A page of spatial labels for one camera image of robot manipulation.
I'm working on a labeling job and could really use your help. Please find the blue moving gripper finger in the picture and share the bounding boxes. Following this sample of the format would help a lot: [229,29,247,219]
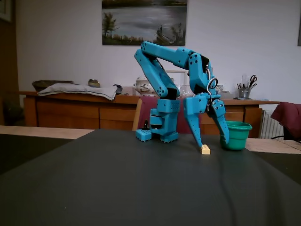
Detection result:
[209,98,230,145]

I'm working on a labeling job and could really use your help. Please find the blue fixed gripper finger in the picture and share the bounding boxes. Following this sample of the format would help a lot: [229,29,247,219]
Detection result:
[185,112,203,148]

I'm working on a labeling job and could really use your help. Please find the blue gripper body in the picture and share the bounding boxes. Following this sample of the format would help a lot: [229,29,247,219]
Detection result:
[183,92,222,116]

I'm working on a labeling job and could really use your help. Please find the cream lego brick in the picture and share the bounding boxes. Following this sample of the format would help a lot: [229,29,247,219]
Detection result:
[198,144,211,155]

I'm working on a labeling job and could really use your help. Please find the green plastic cup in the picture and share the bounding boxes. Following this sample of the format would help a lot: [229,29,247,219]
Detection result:
[220,121,253,151]

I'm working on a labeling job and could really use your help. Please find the metal pen cup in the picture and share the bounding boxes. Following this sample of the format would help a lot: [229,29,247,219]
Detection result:
[238,88,252,100]

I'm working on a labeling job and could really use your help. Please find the white radiator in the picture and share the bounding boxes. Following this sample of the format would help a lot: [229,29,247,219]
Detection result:
[260,109,285,140]

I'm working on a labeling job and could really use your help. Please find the white ceramic tureen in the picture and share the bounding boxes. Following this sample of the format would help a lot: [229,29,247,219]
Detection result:
[133,75,154,97]

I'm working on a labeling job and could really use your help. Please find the maroon garment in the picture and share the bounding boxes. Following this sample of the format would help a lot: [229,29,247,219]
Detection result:
[270,101,301,142]

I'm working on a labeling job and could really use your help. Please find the black table mat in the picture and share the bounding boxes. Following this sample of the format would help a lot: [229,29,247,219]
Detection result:
[0,129,301,226]

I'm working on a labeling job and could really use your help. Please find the lake landscape painting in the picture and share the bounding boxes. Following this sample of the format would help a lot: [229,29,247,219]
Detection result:
[102,0,188,47]

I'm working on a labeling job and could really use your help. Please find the small ceramic jar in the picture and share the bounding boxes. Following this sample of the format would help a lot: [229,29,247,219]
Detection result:
[87,78,101,89]

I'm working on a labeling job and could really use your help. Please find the folded grey cloth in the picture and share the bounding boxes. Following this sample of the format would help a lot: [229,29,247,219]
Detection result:
[37,82,123,101]

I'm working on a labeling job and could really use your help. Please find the wooden sideboard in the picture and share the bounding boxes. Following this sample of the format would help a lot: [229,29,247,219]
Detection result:
[19,91,281,138]

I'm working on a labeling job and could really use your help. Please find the dark woven basket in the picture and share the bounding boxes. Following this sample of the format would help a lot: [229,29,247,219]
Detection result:
[32,80,74,92]

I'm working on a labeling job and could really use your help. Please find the black under cloth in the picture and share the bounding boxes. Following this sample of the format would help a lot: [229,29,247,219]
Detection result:
[0,133,301,186]

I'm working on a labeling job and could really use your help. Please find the white picture frame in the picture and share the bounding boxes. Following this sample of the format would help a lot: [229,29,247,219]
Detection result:
[166,69,188,85]

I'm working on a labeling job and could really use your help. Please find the black handled scissors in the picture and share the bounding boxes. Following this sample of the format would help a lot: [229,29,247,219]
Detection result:
[248,74,258,89]

